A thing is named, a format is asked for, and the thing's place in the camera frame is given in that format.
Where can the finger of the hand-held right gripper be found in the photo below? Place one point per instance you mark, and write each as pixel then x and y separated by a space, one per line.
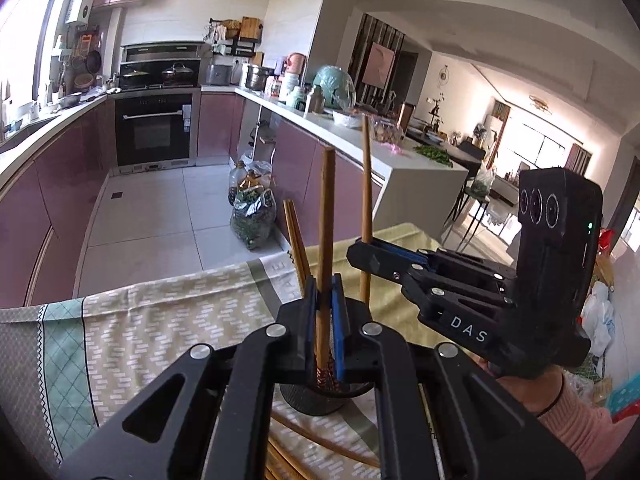
pixel 370 261
pixel 400 251

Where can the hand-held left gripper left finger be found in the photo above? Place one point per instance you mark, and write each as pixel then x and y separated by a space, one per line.
pixel 315 320

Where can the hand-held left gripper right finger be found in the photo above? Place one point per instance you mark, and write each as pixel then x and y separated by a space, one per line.
pixel 340 325

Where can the black mesh chopstick holder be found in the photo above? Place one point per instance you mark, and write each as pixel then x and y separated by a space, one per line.
pixel 325 402

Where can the person's right forearm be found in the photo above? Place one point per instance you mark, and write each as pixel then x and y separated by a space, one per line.
pixel 590 425

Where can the person's right hand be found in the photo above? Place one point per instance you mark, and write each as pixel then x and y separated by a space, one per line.
pixel 525 391

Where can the dining chair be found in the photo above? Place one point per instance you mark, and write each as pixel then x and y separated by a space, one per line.
pixel 470 200

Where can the small bag of greens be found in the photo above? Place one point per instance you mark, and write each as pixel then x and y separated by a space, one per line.
pixel 482 182

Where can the white plastic bags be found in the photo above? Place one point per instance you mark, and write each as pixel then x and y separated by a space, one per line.
pixel 597 315

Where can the green leafy vegetables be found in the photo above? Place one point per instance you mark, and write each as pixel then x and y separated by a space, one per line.
pixel 434 155

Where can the plastic bag of greens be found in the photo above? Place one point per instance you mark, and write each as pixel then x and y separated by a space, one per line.
pixel 252 220

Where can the clear plastic food box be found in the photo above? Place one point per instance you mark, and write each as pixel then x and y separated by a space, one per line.
pixel 386 131

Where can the pink base cabinets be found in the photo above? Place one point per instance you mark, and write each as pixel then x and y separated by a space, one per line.
pixel 295 160
pixel 60 185

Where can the round ceiling lamp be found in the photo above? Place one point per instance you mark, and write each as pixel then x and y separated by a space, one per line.
pixel 540 103

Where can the white bowl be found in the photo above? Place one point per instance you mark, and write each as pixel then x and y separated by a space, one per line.
pixel 347 119

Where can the plastic oil bottle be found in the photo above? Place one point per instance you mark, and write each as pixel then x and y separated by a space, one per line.
pixel 237 185

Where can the patterned tablecloth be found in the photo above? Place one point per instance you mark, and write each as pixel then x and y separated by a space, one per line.
pixel 150 320

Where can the metal jug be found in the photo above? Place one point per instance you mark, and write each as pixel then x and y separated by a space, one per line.
pixel 315 100

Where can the pink kettle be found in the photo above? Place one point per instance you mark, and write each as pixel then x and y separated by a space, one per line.
pixel 296 62

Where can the steel stockpot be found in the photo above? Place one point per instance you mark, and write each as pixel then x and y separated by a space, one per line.
pixel 256 77

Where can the steel rice cooker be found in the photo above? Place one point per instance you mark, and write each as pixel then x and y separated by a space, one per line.
pixel 218 74

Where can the black built-in oven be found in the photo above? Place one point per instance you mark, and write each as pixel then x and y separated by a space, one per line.
pixel 150 130

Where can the pot with glass lid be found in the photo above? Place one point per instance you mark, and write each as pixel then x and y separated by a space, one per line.
pixel 176 74

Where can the steel range hood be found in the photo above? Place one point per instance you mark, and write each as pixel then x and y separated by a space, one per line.
pixel 160 52

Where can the black wok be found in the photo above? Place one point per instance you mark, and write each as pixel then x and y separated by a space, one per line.
pixel 134 76

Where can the hanging frying pan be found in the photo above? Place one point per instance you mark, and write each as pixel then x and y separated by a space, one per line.
pixel 94 61

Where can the kitchen window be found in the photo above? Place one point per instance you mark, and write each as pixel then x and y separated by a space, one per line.
pixel 25 25

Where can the wall clock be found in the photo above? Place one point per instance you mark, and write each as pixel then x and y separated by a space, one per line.
pixel 444 74

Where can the pink wall painting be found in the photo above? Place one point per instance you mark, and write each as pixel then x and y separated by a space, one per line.
pixel 378 65

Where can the black wall rack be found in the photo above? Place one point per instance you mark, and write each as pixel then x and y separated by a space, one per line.
pixel 235 47

